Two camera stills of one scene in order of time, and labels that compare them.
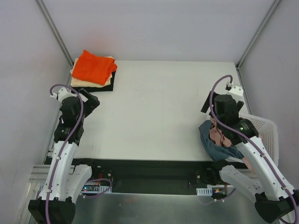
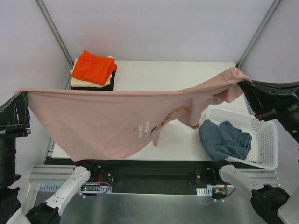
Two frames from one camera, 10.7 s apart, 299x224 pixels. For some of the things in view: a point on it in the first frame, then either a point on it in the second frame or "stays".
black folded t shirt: [105, 88] stays
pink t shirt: [219, 137] to [96, 124]
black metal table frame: [138, 175] stays
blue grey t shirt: [219, 152] stays
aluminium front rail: [40, 173] stays
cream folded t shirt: [78, 82] stays
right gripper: [206, 102] to [270, 108]
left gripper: [90, 101] to [14, 126]
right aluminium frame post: [254, 38] stays
